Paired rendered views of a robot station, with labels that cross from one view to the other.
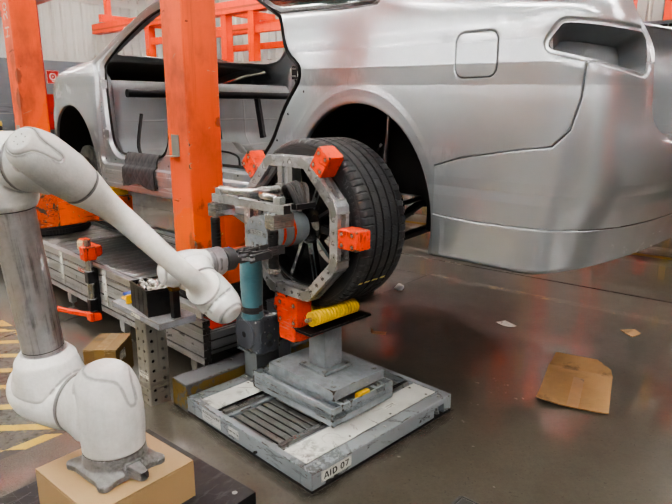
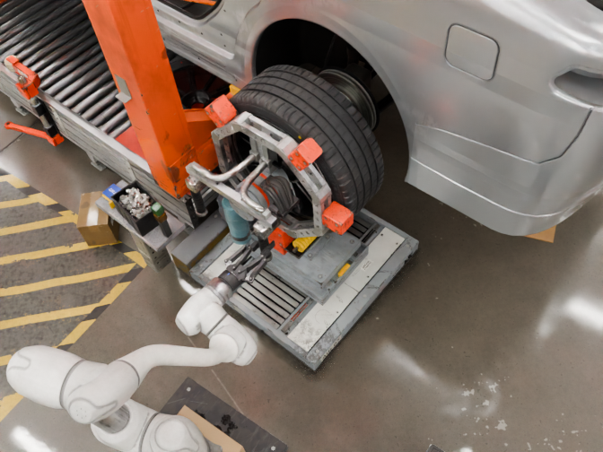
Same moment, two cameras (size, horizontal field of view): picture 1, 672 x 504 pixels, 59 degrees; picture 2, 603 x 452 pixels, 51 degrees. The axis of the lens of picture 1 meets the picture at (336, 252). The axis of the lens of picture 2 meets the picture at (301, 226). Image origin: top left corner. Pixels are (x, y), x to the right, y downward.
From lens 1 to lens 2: 1.57 m
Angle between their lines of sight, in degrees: 41
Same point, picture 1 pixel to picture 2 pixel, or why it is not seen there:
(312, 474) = (314, 364)
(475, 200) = (456, 168)
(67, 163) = (120, 401)
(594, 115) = (587, 149)
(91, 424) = not seen: outside the picture
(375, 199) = (355, 174)
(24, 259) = not seen: hidden behind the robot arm
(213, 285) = (233, 352)
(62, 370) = (136, 432)
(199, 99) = (140, 47)
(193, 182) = (154, 123)
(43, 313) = (113, 419)
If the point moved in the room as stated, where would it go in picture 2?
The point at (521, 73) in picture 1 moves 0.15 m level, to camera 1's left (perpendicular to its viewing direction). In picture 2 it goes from (519, 94) to (467, 99)
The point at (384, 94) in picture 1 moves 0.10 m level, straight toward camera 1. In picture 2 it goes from (359, 36) to (361, 56)
